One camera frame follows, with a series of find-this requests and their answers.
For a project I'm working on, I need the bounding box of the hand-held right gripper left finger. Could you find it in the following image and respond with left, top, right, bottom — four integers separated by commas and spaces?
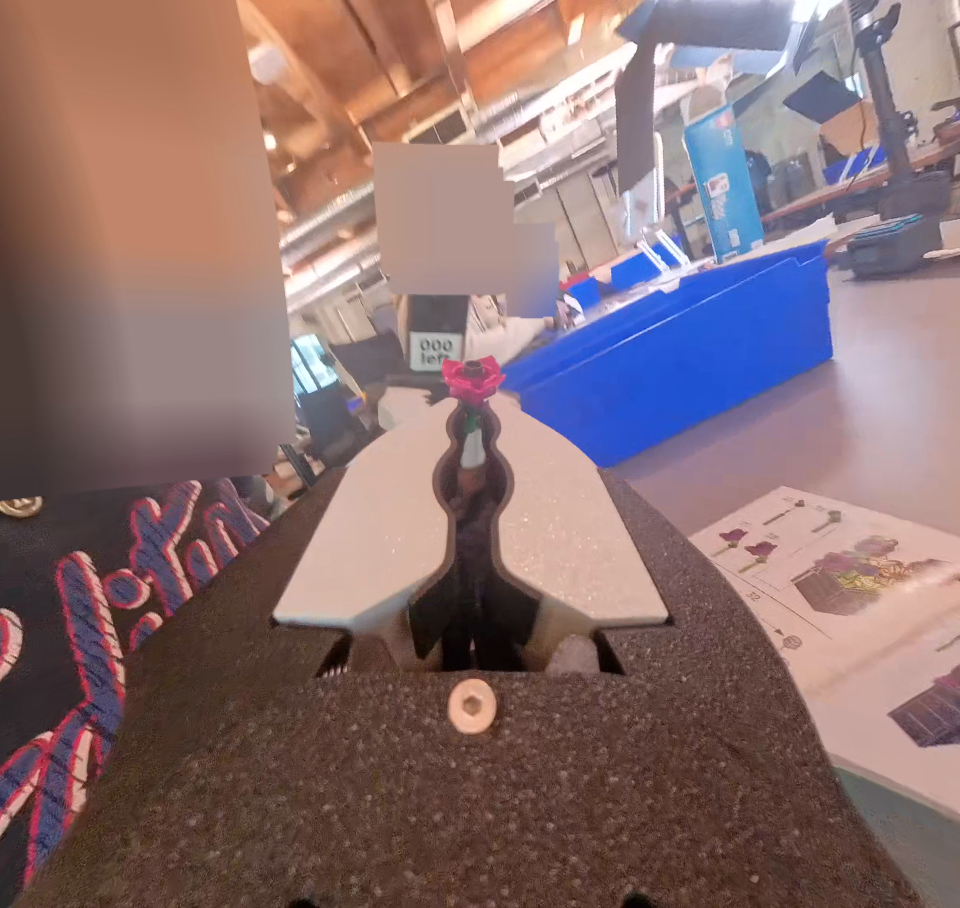
272, 398, 471, 666

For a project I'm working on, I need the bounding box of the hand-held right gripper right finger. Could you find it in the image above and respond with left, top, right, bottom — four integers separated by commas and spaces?
480, 398, 670, 669

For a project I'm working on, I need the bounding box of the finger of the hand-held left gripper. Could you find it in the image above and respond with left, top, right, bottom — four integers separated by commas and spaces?
377, 386, 453, 434

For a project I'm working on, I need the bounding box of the magenta lego flower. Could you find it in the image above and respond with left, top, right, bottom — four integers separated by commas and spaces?
441, 356, 508, 407

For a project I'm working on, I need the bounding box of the green lego stem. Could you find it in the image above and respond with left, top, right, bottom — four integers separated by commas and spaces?
458, 403, 492, 471

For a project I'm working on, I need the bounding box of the large blue plastic bin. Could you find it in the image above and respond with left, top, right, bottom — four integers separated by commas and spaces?
503, 241, 835, 468

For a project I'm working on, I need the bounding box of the lego instruction booklet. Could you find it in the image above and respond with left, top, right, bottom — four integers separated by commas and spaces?
689, 484, 960, 822

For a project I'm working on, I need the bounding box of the tall blue box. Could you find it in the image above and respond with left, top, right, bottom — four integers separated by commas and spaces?
683, 103, 768, 263

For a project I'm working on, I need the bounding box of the small black device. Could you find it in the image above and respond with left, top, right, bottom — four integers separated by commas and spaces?
845, 214, 946, 279

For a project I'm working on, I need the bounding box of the studio light panel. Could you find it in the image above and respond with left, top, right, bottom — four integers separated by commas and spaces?
615, 0, 844, 51

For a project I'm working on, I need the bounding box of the black light stand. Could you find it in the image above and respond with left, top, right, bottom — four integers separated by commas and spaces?
845, 0, 957, 222

